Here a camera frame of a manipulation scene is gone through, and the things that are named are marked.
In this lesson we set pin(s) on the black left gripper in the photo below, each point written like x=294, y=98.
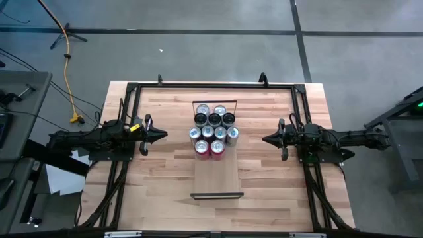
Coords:
x=138, y=134

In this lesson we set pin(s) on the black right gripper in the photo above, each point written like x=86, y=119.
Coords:
x=292, y=137

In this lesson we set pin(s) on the silver beverage can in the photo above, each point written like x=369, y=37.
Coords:
x=195, y=133

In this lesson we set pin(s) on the red beverage can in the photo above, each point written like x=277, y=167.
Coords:
x=201, y=146
x=217, y=146

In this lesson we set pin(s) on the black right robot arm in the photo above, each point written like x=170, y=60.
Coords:
x=357, y=137

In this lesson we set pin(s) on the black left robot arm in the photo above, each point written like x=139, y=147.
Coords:
x=86, y=137

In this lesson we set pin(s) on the yellow tag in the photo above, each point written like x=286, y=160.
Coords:
x=135, y=127

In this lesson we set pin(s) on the black table clamp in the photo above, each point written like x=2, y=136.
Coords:
x=263, y=79
x=160, y=80

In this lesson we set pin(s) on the black support beam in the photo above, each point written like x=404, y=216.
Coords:
x=56, y=162

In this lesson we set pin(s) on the white paper sheets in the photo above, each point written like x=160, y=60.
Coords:
x=62, y=180

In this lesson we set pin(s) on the grey side table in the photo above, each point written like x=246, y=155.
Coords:
x=33, y=99
x=23, y=185

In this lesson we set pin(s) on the black metal side stand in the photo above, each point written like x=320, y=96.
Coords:
x=403, y=155

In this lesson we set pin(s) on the black tripod stand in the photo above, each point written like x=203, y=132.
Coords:
x=67, y=33

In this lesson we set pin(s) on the silver floor caster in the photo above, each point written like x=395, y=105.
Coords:
x=34, y=222

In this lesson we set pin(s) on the black desk clamp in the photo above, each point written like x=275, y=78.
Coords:
x=10, y=98

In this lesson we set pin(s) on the black aluminium table frame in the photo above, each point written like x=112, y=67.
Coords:
x=178, y=86

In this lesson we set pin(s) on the wooden shelf black metal frame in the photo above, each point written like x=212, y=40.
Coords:
x=216, y=178

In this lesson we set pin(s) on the silver hinge bracket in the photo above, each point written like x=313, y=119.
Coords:
x=307, y=235
x=123, y=234

